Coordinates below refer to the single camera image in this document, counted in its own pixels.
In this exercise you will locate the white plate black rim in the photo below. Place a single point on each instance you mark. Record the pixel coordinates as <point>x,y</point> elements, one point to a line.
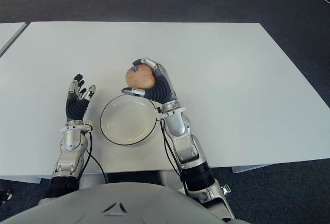
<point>126,123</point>

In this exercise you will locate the white table foot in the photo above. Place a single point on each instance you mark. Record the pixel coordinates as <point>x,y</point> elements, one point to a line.
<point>20,180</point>
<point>247,168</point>

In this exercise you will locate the robot left hand black silver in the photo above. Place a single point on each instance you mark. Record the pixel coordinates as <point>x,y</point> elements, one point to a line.
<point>76,109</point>

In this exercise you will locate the robot left arm silver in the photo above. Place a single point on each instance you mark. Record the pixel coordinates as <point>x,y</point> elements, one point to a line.
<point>69,151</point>

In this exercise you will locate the black caster wheel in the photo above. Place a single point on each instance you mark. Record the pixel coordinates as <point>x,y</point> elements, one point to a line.
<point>6,197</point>

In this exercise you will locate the robot right arm silver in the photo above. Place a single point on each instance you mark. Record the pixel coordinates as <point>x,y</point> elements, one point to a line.
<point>190,157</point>

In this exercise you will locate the white robot waist part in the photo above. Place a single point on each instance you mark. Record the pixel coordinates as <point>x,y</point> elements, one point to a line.
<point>168,178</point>

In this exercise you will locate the silver metal bracket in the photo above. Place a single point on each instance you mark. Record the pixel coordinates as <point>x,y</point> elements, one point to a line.
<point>226,189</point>

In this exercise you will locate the white side table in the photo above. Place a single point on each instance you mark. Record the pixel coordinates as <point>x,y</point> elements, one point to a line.
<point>9,34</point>

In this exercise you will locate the yellow red apple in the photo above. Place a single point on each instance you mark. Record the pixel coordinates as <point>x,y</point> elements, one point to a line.
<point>139,78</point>

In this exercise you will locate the robot right hand black silver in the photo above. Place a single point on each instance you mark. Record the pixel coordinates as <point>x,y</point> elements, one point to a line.
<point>163,89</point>

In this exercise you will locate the grey robot torso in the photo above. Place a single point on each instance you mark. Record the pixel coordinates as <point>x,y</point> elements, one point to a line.
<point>116,203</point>

